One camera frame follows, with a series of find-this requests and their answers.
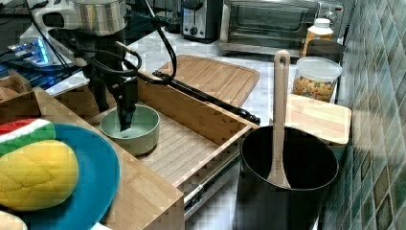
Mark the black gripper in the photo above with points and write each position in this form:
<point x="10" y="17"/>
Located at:
<point x="105" y="72"/>

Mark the pale green cup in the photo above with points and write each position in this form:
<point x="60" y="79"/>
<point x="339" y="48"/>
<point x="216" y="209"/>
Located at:
<point x="143" y="134"/>

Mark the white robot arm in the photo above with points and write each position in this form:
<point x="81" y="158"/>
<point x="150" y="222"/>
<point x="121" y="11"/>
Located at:
<point x="90" y="33"/>

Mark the open bamboo drawer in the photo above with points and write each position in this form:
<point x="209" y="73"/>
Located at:
<point x="195" y="138"/>

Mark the dark empty cup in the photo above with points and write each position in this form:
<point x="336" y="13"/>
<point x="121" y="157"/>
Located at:
<point x="323" y="48"/>

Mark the teal plate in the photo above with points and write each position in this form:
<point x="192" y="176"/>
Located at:
<point x="99" y="176"/>

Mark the yellow plush bun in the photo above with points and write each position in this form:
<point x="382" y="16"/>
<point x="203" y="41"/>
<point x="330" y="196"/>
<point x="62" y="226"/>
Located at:
<point x="38" y="176"/>

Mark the large bamboo cutting board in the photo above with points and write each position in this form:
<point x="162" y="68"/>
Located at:
<point x="225" y="81"/>

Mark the plush watermelon slice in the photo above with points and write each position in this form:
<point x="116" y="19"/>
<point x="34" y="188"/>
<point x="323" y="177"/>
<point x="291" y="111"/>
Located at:
<point x="18" y="134"/>

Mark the black toaster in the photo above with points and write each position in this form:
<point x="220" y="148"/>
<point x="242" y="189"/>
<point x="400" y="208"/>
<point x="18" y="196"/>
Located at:
<point x="201" y="19"/>

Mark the silver toaster oven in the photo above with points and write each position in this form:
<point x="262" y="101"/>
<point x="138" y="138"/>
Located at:
<point x="267" y="26"/>

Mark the wooden spatula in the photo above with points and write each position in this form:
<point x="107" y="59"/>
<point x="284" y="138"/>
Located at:
<point x="281" y="72"/>

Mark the black utensil bucket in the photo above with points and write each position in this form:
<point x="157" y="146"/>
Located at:
<point x="310" y="166"/>

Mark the clear pasta jar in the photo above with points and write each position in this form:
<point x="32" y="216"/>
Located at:
<point x="316" y="78"/>

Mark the white-lidded spice bottle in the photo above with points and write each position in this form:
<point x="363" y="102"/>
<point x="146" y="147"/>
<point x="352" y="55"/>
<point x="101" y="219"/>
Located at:
<point x="319" y="30"/>

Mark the black drawer slide rail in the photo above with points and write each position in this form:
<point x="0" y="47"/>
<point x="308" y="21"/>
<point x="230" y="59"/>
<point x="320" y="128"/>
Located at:
<point x="204" y="97"/>

